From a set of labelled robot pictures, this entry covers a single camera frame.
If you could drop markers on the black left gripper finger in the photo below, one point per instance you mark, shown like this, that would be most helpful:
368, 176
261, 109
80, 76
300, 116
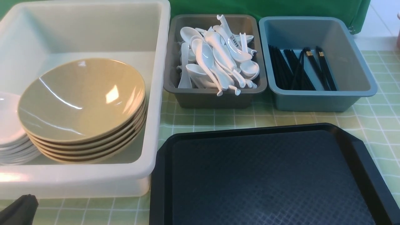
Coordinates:
20, 212

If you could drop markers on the bottom stacked beige bowl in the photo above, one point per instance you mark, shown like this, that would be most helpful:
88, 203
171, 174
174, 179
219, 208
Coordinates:
125, 147

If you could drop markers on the pile of white spoons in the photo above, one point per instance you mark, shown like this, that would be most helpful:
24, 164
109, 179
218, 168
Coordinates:
207, 63

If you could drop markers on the bundle of black chopsticks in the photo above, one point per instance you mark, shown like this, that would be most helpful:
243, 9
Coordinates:
284, 66

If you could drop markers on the white ceramic soup spoon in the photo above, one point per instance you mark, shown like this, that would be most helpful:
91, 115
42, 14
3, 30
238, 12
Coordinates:
237, 54

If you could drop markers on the grey plastic spoon bin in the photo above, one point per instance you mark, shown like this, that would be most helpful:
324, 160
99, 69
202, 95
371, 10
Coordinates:
207, 98

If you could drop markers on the green fabric backdrop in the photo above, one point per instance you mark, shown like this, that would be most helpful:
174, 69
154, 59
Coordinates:
351, 12

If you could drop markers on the black chopstick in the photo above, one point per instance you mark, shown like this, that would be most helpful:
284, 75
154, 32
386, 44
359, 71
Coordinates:
297, 83

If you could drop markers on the large white plastic tub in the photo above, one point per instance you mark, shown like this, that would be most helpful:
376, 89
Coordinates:
38, 36

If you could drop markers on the blue plastic chopstick bin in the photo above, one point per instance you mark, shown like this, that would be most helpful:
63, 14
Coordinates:
350, 72

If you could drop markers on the beige noodle bowl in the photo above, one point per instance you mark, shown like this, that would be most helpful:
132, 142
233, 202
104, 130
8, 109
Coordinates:
81, 100

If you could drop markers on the stack of white dishes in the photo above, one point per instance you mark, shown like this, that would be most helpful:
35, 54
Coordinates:
16, 147

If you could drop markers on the black plastic serving tray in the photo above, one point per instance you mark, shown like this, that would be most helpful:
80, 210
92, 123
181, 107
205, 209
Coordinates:
307, 174

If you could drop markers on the black chopstick pair gold band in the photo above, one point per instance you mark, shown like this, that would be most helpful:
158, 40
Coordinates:
321, 68

